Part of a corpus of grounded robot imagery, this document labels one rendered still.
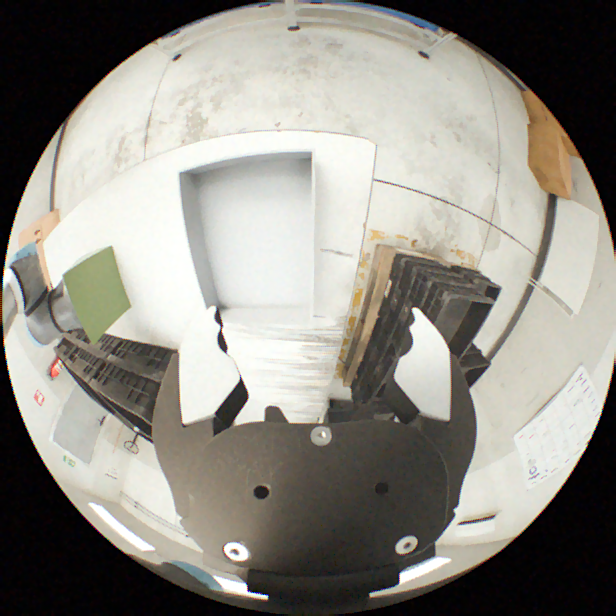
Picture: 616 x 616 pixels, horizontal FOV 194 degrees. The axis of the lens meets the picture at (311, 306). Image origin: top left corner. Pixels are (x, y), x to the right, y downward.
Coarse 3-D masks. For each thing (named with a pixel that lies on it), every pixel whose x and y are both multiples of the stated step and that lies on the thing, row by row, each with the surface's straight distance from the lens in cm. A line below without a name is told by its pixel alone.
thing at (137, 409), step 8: (96, 384) 69; (104, 392) 64; (112, 392) 61; (112, 400) 60; (120, 400) 57; (128, 400) 55; (128, 408) 53; (136, 408) 52; (144, 408) 51; (144, 416) 50; (152, 416) 52; (144, 432) 93
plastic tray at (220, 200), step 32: (224, 160) 28; (256, 160) 30; (288, 160) 30; (192, 192) 34; (224, 192) 33; (256, 192) 31; (288, 192) 30; (192, 224) 33; (224, 224) 33; (256, 224) 31; (288, 224) 30; (192, 256) 32; (224, 256) 34; (256, 256) 32; (288, 256) 31; (224, 288) 37; (256, 288) 34; (288, 288) 33; (224, 320) 36; (256, 320) 33; (288, 320) 32
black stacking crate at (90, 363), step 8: (80, 352) 95; (88, 352) 90; (72, 360) 97; (80, 360) 91; (88, 360) 86; (96, 360) 80; (104, 360) 76; (80, 368) 86; (88, 368) 82; (96, 368) 77; (96, 376) 76; (88, 384) 106; (120, 416) 115
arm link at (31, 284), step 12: (24, 252) 59; (36, 252) 62; (12, 264) 60; (24, 264) 59; (36, 264) 61; (12, 276) 57; (24, 276) 58; (36, 276) 60; (12, 288) 57; (24, 288) 57; (36, 288) 60; (12, 300) 56; (24, 300) 58; (36, 300) 60; (12, 312) 57
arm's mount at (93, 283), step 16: (96, 256) 55; (112, 256) 57; (64, 272) 52; (80, 272) 53; (96, 272) 55; (112, 272) 57; (80, 288) 53; (96, 288) 55; (112, 288) 57; (80, 304) 53; (96, 304) 55; (112, 304) 58; (128, 304) 61; (80, 320) 53; (96, 320) 55; (112, 320) 58; (96, 336) 56
